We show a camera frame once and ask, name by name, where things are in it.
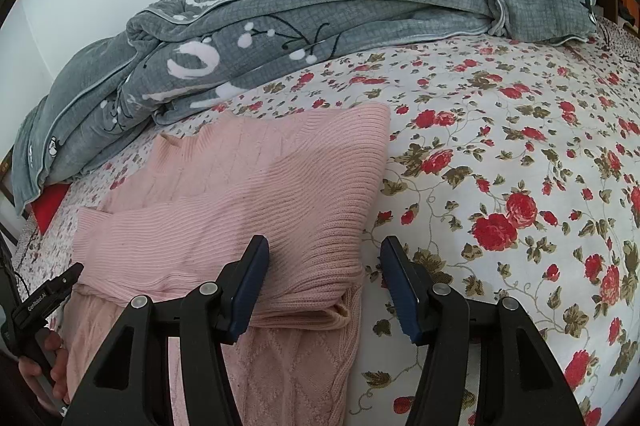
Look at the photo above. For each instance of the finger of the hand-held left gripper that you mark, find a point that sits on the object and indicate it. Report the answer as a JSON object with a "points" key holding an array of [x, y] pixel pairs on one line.
{"points": [[67, 278]]}

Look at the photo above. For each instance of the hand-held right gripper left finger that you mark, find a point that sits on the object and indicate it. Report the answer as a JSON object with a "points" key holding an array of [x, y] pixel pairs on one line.
{"points": [[249, 291]]}

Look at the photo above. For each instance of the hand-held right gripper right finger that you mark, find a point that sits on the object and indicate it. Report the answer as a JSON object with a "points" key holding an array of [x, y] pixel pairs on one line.
{"points": [[401, 293]]}

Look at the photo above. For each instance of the pink knitted sweater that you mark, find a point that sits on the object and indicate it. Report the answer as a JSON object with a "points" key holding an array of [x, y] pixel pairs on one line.
{"points": [[225, 186]]}

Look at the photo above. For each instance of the person's left hand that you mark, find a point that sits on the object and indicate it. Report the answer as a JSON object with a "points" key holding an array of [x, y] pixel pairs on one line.
{"points": [[56, 363]]}

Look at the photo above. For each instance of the red cloth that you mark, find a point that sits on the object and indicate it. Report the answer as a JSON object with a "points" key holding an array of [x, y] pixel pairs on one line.
{"points": [[45, 208]]}

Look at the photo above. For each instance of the floral bed sheet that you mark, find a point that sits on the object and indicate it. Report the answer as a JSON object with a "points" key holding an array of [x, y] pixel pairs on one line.
{"points": [[500, 131]]}

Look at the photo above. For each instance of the orange wooden door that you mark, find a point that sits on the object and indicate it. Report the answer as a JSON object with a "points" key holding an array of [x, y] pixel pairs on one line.
{"points": [[630, 8]]}

